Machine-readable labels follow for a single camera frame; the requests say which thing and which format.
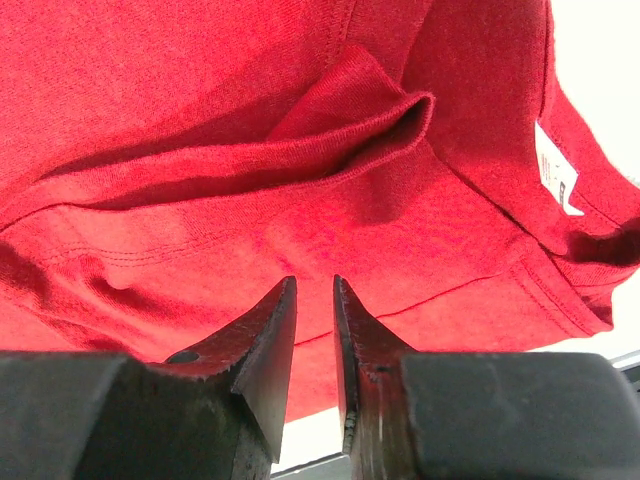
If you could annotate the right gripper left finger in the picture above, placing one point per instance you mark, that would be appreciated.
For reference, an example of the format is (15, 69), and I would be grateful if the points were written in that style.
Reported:
(214, 410)

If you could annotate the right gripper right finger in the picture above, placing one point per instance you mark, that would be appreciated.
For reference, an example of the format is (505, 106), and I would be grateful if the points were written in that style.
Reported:
(407, 414)

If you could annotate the dark red t shirt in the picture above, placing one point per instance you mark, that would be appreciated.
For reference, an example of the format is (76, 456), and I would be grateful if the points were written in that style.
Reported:
(165, 163)

